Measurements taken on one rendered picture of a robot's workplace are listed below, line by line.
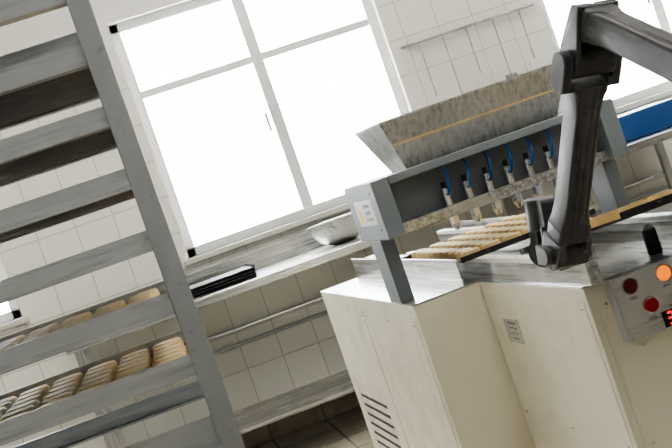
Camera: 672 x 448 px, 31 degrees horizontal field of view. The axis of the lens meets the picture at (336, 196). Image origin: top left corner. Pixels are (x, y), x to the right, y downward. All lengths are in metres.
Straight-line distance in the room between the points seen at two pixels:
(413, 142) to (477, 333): 0.53
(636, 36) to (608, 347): 0.94
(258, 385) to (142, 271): 0.86
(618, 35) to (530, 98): 1.48
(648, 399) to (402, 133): 1.02
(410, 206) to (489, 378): 0.50
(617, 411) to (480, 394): 0.66
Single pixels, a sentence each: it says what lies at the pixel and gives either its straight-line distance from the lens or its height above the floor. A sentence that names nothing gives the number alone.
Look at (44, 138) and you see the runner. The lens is 1.69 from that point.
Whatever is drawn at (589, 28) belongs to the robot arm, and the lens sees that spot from 1.96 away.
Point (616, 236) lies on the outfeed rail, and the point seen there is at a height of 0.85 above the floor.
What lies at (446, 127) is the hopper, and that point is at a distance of 3.28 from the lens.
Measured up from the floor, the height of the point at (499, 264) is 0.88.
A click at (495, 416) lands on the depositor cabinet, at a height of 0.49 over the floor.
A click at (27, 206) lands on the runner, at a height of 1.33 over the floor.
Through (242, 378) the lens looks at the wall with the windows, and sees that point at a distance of 6.48.
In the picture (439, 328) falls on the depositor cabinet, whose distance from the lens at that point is 3.21.
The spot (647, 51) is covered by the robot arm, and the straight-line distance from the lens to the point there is 1.83.
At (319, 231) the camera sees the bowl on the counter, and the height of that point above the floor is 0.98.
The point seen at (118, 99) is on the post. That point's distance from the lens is 1.66.
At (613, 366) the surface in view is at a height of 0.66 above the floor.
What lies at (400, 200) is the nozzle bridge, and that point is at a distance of 3.26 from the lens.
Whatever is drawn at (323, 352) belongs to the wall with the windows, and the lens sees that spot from 6.52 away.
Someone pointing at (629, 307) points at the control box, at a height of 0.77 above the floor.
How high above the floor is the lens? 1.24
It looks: 1 degrees down
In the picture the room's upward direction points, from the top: 19 degrees counter-clockwise
